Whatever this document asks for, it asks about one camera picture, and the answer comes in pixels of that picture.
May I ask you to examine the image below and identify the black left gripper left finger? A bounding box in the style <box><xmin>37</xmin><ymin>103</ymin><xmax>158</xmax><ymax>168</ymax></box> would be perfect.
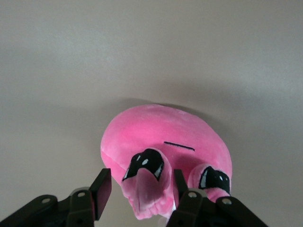
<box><xmin>0</xmin><ymin>168</ymin><xmax>112</xmax><ymax>227</ymax></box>

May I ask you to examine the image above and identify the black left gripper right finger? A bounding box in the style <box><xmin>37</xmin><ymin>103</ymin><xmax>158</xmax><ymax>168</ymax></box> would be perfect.
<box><xmin>167</xmin><ymin>169</ymin><xmax>269</xmax><ymax>227</ymax></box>

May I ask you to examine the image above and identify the pink round plush toy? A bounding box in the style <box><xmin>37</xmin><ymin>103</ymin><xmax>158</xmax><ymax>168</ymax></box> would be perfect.
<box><xmin>99</xmin><ymin>103</ymin><xmax>233</xmax><ymax>220</ymax></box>

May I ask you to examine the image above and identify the large table cover sheet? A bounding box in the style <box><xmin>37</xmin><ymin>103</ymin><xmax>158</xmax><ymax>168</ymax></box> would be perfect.
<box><xmin>0</xmin><ymin>0</ymin><xmax>303</xmax><ymax>227</ymax></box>

